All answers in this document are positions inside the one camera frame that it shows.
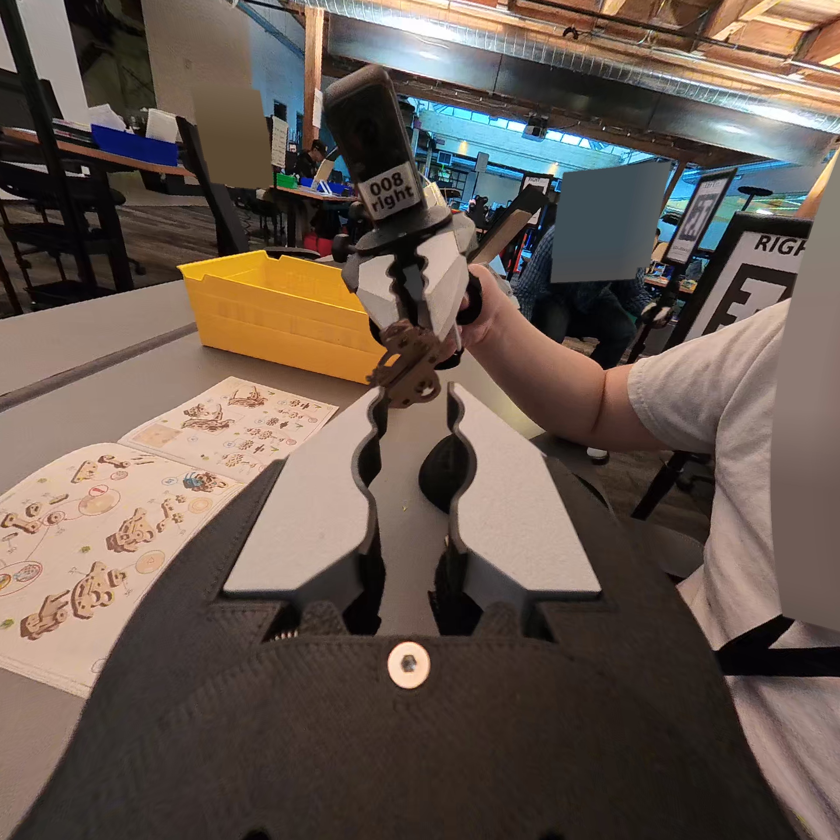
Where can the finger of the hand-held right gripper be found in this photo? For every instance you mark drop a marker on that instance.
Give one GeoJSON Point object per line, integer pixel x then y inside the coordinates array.
{"type": "Point", "coordinates": [443, 282]}
{"type": "Point", "coordinates": [380, 289]}

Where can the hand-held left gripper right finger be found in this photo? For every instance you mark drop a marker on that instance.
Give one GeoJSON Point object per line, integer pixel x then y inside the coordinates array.
{"type": "Point", "coordinates": [525, 525]}

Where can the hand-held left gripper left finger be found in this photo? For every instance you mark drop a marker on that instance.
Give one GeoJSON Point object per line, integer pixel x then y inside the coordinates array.
{"type": "Point", "coordinates": [302, 525]}

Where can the small wooden model assembly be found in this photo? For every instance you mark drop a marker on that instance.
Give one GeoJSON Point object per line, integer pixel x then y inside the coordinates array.
{"type": "Point", "coordinates": [410, 367]}

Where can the person's right forearm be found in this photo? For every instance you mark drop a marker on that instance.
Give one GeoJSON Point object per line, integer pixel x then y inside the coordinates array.
{"type": "Point", "coordinates": [564, 387]}

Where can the person's right hand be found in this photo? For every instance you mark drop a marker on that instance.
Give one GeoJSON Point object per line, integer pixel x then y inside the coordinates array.
{"type": "Point", "coordinates": [495, 308]}

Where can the yellow plastic bin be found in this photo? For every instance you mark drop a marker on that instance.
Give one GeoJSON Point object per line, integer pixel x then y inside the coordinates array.
{"type": "Point", "coordinates": [262, 308]}

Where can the ceiling projector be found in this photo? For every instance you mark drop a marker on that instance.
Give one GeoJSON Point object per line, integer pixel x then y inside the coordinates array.
{"type": "Point", "coordinates": [537, 128]}

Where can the illustrated instruction booklet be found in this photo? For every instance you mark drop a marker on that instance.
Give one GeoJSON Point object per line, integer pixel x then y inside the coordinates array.
{"type": "Point", "coordinates": [131, 512]}

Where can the person's white t-shirt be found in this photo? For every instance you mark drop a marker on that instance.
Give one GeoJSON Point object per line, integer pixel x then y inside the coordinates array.
{"type": "Point", "coordinates": [735, 459]}

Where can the blue storage bin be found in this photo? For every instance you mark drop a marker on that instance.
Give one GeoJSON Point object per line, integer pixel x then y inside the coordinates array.
{"type": "Point", "coordinates": [131, 145]}

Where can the black and white marker sign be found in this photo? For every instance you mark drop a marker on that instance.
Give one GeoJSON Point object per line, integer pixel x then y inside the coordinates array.
{"type": "Point", "coordinates": [741, 282]}
{"type": "Point", "coordinates": [699, 216]}

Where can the black office chair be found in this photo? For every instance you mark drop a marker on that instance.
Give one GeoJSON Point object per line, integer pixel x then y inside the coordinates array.
{"type": "Point", "coordinates": [59, 210]}

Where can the wooden support post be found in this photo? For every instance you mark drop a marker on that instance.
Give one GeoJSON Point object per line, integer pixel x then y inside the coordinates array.
{"type": "Point", "coordinates": [313, 72]}

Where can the silver ventilation duct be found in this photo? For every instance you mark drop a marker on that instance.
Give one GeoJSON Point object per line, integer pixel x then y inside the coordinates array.
{"type": "Point", "coordinates": [590, 72]}

